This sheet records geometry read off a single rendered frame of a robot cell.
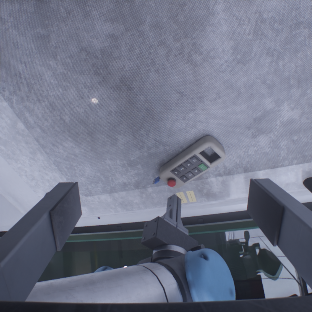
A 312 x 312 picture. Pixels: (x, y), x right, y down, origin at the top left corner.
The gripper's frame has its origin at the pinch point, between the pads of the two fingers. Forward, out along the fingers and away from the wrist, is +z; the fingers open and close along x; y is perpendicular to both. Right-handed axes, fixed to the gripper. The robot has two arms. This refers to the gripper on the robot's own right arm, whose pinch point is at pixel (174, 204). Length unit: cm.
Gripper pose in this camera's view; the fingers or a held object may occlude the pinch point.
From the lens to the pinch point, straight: 58.3
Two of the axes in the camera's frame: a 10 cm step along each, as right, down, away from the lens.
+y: 6.7, -5.2, -5.3
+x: -7.3, -5.8, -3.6
